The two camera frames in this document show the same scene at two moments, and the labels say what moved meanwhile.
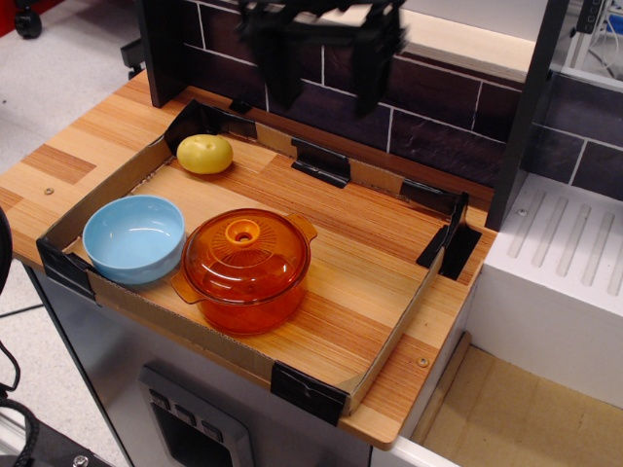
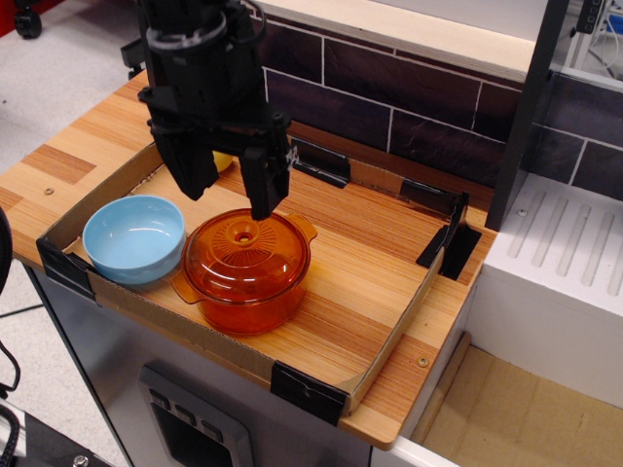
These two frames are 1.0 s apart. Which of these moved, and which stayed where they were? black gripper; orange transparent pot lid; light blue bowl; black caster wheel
Moved: black gripper
Stayed: black caster wheel; orange transparent pot lid; light blue bowl
